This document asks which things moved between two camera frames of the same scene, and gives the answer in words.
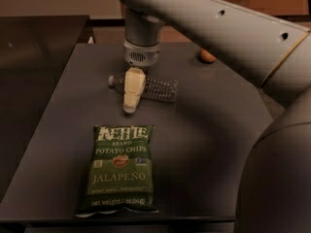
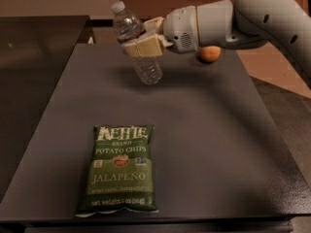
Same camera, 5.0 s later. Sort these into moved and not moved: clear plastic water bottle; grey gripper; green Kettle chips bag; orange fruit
Moved: grey gripper; clear plastic water bottle
Not moved: green Kettle chips bag; orange fruit
